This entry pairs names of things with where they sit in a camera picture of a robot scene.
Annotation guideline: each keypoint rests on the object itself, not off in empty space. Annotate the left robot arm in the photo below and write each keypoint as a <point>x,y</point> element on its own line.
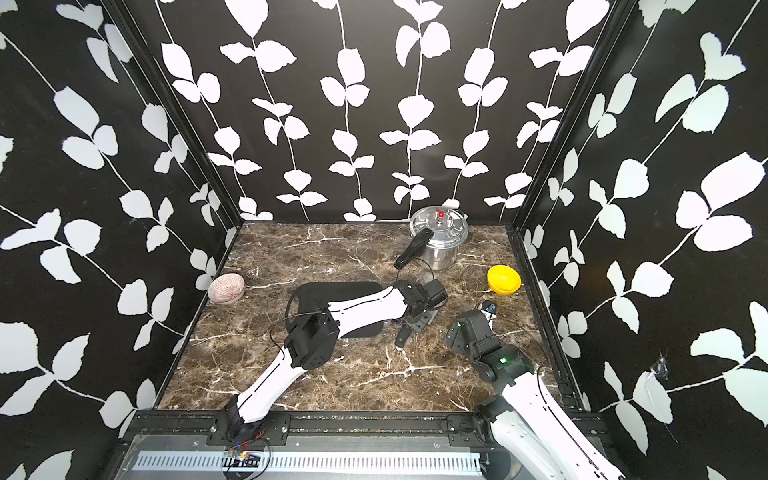
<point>327,312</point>

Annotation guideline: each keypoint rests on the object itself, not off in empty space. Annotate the black cutting board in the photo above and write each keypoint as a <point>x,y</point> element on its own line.
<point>311,296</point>

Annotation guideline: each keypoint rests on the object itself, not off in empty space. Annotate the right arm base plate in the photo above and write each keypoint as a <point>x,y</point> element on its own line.
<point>467,430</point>

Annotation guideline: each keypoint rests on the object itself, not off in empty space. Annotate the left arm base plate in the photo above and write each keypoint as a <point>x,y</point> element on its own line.
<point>273,429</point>

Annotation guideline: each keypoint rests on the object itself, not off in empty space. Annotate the steel pressure cooker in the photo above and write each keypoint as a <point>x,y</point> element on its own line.
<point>437,234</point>

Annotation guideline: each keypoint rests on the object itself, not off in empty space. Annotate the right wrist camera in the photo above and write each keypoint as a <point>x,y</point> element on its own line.
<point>489,310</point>

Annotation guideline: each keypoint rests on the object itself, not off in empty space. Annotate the pink ribbed bowl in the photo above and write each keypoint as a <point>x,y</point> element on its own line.
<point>226,289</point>

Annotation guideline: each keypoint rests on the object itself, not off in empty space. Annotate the cleaver knife black handle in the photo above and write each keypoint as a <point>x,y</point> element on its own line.
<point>414,325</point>

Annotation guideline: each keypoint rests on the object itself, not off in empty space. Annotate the yellow bowl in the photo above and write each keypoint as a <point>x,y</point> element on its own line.
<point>503,280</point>

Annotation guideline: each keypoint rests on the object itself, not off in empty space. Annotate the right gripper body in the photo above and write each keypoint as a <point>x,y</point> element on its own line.
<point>461,346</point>

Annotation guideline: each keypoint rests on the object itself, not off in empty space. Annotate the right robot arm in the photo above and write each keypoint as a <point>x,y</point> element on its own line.
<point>529,434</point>

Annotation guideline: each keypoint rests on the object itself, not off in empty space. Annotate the white perforated rail strip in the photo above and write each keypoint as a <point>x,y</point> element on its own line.
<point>395,463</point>

